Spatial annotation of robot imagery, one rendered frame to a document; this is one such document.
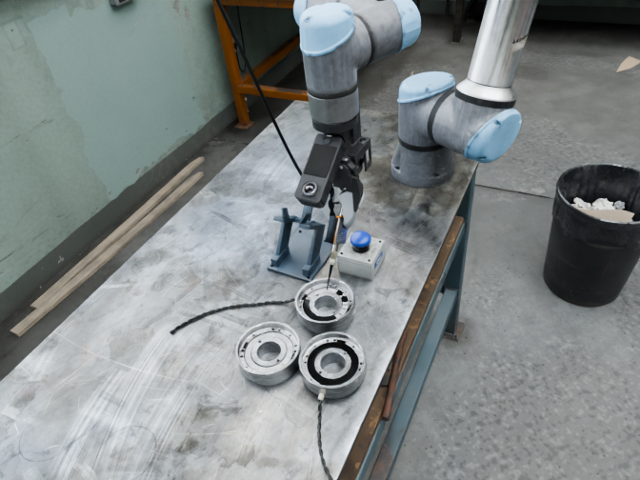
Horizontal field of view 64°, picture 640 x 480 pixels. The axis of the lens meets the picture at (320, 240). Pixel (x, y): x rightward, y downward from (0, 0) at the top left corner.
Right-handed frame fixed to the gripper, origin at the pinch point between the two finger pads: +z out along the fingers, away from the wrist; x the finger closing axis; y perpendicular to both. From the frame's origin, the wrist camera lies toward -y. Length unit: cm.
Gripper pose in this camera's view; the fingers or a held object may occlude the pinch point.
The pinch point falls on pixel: (338, 223)
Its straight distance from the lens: 89.9
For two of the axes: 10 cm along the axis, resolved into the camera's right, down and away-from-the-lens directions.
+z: 1.0, 7.5, 6.6
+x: -8.7, -2.5, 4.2
